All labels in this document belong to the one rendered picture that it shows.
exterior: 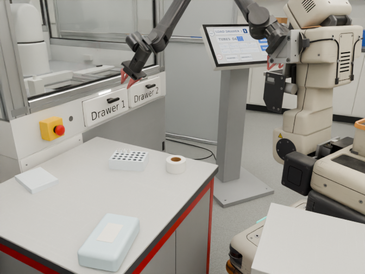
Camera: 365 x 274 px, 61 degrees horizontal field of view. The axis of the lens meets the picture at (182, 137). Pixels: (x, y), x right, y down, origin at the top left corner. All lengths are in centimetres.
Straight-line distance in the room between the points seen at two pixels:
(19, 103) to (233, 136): 157
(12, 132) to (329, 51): 113
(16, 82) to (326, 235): 103
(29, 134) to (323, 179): 104
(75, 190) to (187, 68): 225
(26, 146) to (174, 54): 216
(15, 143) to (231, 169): 167
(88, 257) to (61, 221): 21
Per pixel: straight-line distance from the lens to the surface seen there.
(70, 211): 96
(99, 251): 74
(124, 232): 78
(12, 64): 116
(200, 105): 314
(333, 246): 89
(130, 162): 111
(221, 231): 206
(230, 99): 222
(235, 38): 218
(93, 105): 140
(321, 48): 125
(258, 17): 125
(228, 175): 247
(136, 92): 164
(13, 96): 117
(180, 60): 312
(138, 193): 99
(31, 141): 124
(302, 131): 137
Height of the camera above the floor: 129
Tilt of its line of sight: 22 degrees down
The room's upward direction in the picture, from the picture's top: 1 degrees clockwise
